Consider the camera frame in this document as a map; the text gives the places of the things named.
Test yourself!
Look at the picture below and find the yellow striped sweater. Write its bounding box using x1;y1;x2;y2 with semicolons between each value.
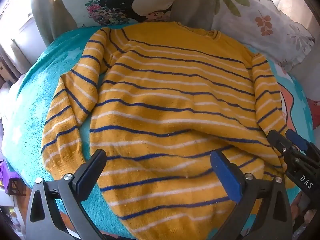
41;21;295;240

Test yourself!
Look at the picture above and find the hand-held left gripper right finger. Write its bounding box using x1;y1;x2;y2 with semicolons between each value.
210;150;293;240

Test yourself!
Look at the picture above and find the leaf print pillow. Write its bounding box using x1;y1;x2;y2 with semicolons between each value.
211;0;316;67

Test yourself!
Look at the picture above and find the beige curtain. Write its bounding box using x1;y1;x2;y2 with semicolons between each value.
27;0;218;46

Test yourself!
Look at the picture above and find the silhouette print pillow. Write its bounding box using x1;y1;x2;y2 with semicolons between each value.
54;0;186;28

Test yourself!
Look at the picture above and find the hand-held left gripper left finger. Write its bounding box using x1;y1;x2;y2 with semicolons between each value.
26;149;108;240

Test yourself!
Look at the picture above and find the teal printed blanket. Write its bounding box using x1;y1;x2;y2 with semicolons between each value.
1;26;316;240

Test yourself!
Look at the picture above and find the purple object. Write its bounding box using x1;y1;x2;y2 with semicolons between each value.
0;160;21;196

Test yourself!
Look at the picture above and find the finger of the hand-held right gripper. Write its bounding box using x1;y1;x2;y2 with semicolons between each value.
286;129;320;157
267;129;302;162

